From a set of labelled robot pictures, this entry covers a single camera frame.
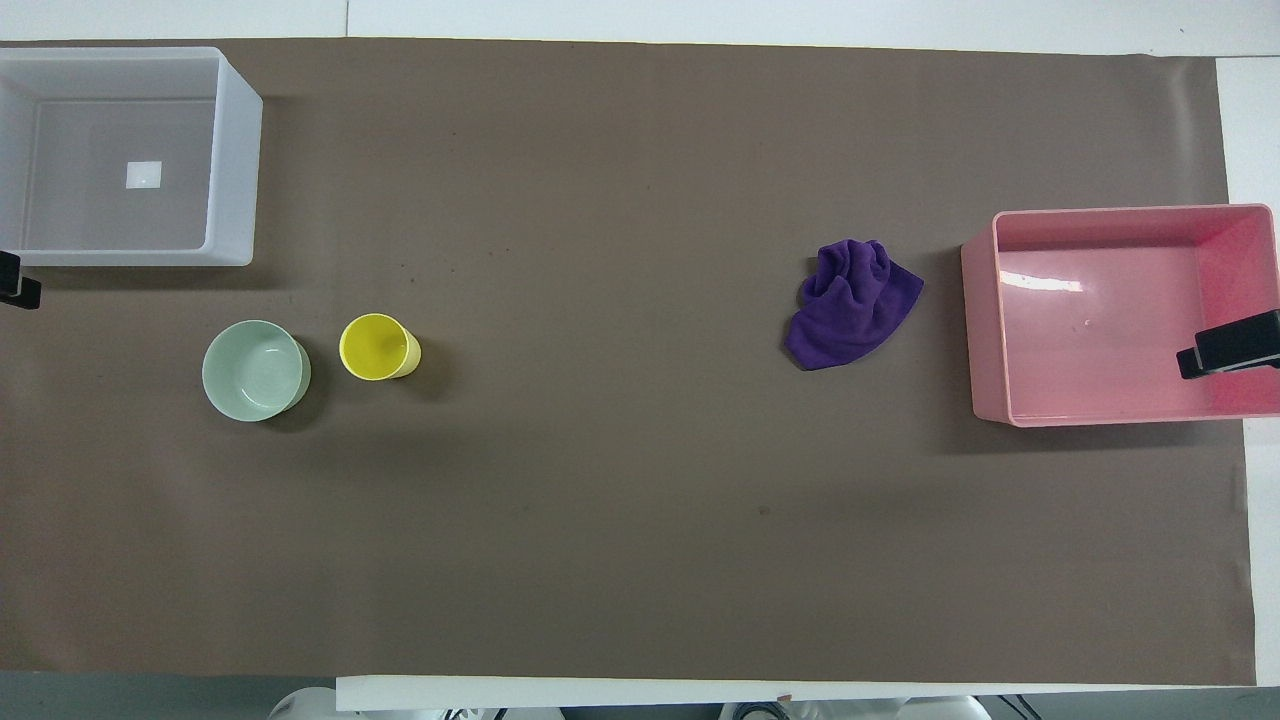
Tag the pink plastic box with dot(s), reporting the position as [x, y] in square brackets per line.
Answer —
[1100, 340]

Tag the black stand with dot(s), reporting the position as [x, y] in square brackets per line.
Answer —
[14, 282]
[1235, 344]

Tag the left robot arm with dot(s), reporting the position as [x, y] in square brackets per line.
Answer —
[300, 705]

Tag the translucent white plastic box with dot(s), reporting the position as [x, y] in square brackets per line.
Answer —
[236, 150]

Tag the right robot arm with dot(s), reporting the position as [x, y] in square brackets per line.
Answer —
[880, 711]

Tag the purple crumpled cloth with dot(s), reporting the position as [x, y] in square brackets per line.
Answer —
[850, 310]

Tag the yellow plastic cup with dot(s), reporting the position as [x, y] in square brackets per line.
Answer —
[372, 348]

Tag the pale green bowl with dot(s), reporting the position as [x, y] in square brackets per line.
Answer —
[252, 372]

